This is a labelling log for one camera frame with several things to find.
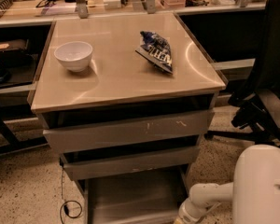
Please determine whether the white bowl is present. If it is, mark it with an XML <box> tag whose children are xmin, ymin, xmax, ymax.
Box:
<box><xmin>54</xmin><ymin>41</ymin><xmax>93</xmax><ymax>72</ymax></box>

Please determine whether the grey drawer cabinet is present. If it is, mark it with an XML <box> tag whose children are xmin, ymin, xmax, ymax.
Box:
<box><xmin>27</xmin><ymin>12</ymin><xmax>229</xmax><ymax>224</ymax></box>

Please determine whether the grey drawer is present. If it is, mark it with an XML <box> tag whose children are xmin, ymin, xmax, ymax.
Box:
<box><xmin>85</xmin><ymin>167</ymin><xmax>188</xmax><ymax>224</ymax></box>
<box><xmin>44</xmin><ymin>109</ymin><xmax>214</xmax><ymax>153</ymax></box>
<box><xmin>63</xmin><ymin>146</ymin><xmax>200</xmax><ymax>180</ymax></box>

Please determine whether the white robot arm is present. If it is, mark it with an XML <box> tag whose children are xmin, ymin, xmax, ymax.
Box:
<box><xmin>174</xmin><ymin>145</ymin><xmax>280</xmax><ymax>224</ymax></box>

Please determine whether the blue snack bag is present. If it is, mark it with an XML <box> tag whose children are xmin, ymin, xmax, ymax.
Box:
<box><xmin>135</xmin><ymin>31</ymin><xmax>173</xmax><ymax>74</ymax></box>

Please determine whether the black floor cable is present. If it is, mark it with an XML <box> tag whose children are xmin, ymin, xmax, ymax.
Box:
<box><xmin>59</xmin><ymin>159</ymin><xmax>84</xmax><ymax>224</ymax></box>

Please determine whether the black office chair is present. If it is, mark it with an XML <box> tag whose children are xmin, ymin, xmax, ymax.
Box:
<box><xmin>204</xmin><ymin>0</ymin><xmax>280</xmax><ymax>147</ymax></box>

